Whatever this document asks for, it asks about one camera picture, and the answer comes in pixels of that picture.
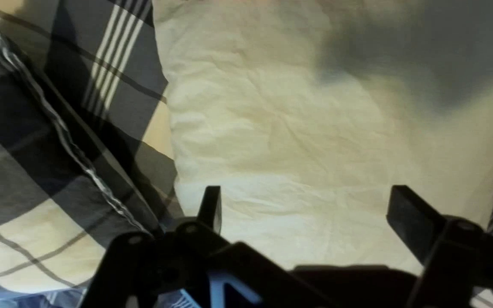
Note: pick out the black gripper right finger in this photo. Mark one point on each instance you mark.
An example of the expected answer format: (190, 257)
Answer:
(470, 262)

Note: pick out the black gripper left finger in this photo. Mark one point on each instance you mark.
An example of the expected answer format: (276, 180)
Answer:
(144, 267)

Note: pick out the blue plaid comforter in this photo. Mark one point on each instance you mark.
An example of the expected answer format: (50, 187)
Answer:
(120, 74)

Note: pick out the blue plaid pillow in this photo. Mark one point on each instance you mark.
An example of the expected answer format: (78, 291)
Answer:
(24, 228)

